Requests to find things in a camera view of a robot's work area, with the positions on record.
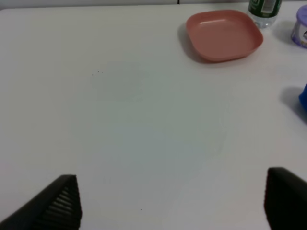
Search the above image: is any blue rolled cloth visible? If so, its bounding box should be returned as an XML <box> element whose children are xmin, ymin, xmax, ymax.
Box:
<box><xmin>298</xmin><ymin>84</ymin><xmax>307</xmax><ymax>112</ymax></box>

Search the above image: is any clear water bottle green label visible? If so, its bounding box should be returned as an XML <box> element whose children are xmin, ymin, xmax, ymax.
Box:
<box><xmin>248</xmin><ymin>0</ymin><xmax>282</xmax><ymax>29</ymax></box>

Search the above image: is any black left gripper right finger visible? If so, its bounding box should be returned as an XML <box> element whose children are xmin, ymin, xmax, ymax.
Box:
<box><xmin>264</xmin><ymin>167</ymin><xmax>307</xmax><ymax>230</ymax></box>

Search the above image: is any pink square plate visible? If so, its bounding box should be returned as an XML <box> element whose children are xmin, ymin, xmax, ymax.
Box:
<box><xmin>186</xmin><ymin>10</ymin><xmax>263</xmax><ymax>62</ymax></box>

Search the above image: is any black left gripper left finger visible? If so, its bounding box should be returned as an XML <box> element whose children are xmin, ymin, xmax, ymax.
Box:
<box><xmin>0</xmin><ymin>174</ymin><xmax>82</xmax><ymax>230</ymax></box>

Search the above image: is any purple air freshener tub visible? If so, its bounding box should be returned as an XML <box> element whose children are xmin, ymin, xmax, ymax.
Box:
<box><xmin>291</xmin><ymin>5</ymin><xmax>307</xmax><ymax>48</ymax></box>

